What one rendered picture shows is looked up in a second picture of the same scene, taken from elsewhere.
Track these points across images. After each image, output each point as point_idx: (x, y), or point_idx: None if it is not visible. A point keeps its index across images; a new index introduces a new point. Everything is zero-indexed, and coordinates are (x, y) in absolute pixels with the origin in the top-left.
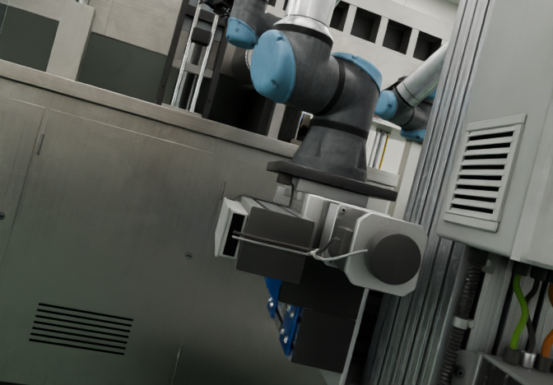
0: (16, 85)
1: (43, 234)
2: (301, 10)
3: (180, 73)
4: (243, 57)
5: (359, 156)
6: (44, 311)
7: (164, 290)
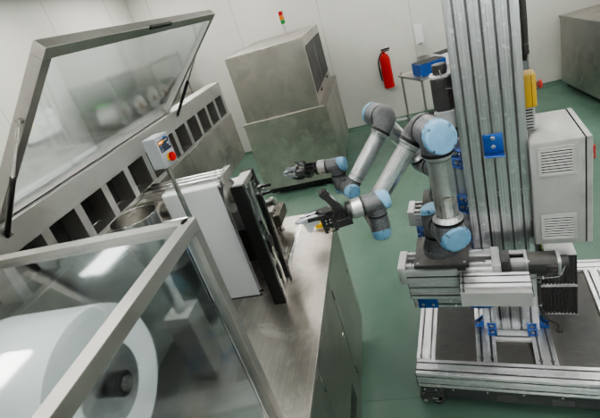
0: None
1: (339, 411)
2: (457, 212)
3: (277, 271)
4: (243, 224)
5: None
6: None
7: (347, 358)
